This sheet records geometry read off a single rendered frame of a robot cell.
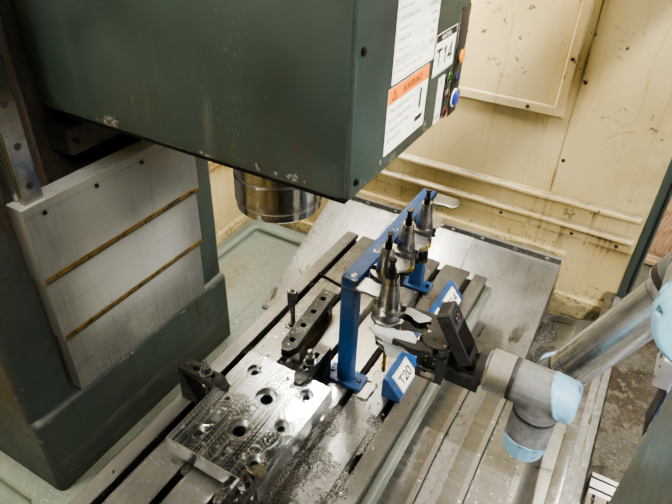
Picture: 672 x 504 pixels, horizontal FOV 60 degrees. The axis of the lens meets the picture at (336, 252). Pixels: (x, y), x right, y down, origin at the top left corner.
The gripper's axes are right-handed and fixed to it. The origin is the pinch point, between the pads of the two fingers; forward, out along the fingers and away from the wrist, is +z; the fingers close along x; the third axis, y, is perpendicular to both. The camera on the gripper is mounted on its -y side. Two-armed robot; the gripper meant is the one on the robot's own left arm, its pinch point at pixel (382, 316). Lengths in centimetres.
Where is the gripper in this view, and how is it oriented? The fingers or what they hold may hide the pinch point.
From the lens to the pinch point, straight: 107.0
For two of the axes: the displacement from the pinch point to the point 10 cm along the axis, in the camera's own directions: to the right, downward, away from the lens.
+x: 4.9, -4.9, 7.2
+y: -0.4, 8.1, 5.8
